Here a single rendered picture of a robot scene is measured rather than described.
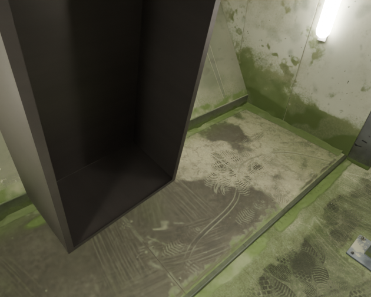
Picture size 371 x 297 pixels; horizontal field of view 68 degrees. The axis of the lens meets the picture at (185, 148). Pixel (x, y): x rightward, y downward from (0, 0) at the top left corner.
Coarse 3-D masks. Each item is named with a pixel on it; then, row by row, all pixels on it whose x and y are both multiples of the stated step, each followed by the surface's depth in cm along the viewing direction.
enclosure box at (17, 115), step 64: (0, 0) 43; (64, 0) 83; (128, 0) 99; (192, 0) 88; (0, 64) 55; (64, 64) 97; (128, 64) 119; (192, 64) 100; (0, 128) 92; (64, 128) 115; (128, 128) 147; (64, 192) 129; (128, 192) 135
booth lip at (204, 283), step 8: (320, 176) 212; (312, 184) 205; (304, 192) 198; (296, 200) 192; (288, 208) 186; (280, 216) 181; (272, 224) 176; (256, 232) 170; (264, 232) 174; (248, 240) 166; (240, 248) 161; (232, 256) 157; (224, 264) 153; (216, 272) 150; (208, 280) 146; (200, 288) 143; (184, 296) 139; (192, 296) 140
